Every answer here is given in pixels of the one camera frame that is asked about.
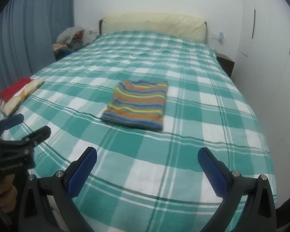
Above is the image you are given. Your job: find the cream padded headboard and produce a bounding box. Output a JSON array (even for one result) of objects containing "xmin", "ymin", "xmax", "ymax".
[{"xmin": 99, "ymin": 12, "xmax": 207, "ymax": 44}]

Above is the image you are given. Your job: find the cream patterned folded cloth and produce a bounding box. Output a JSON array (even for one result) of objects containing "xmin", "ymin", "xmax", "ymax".
[{"xmin": 0, "ymin": 78, "xmax": 44, "ymax": 116}]

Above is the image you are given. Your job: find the blue curtain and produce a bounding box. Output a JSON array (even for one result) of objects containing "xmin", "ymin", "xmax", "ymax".
[{"xmin": 0, "ymin": 0, "xmax": 75, "ymax": 83}]

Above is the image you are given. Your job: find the bed with green plaid blanket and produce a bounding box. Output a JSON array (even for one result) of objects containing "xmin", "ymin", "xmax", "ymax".
[{"xmin": 0, "ymin": 30, "xmax": 277, "ymax": 232}]

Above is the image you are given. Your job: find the person's left hand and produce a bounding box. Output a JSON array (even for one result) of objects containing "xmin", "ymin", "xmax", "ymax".
[{"xmin": 0, "ymin": 173, "xmax": 17, "ymax": 207}]

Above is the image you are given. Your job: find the striped knit sweater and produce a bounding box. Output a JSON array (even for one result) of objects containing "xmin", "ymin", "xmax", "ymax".
[{"xmin": 101, "ymin": 80, "xmax": 169, "ymax": 133}]

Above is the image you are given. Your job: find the white wardrobe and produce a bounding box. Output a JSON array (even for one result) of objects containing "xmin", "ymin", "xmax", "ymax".
[{"xmin": 232, "ymin": 0, "xmax": 290, "ymax": 199}]

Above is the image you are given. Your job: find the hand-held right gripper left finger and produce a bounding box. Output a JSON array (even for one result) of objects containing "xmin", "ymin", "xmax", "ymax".
[{"xmin": 19, "ymin": 146, "xmax": 97, "ymax": 232}]

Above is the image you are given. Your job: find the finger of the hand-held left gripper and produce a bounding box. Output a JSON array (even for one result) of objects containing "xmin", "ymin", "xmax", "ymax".
[
  {"xmin": 0, "ymin": 126, "xmax": 51, "ymax": 148},
  {"xmin": 0, "ymin": 113, "xmax": 25, "ymax": 131}
]

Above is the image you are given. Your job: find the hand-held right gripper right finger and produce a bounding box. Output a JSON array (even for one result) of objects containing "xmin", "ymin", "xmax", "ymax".
[{"xmin": 198, "ymin": 147, "xmax": 277, "ymax": 232}]

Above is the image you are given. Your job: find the dark wooden nightstand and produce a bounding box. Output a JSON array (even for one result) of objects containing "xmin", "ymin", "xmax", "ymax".
[{"xmin": 216, "ymin": 53, "xmax": 235, "ymax": 78}]

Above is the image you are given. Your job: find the wall socket with blue plug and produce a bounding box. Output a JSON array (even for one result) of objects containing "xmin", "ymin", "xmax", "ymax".
[{"xmin": 212, "ymin": 31, "xmax": 225, "ymax": 44}]

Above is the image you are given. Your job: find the pile of mixed clothes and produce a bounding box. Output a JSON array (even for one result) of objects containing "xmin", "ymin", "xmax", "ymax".
[{"xmin": 52, "ymin": 27, "xmax": 85, "ymax": 61}]

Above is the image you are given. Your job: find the red folded cloth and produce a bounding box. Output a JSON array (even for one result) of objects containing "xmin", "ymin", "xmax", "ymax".
[{"xmin": 1, "ymin": 77, "xmax": 31, "ymax": 101}]

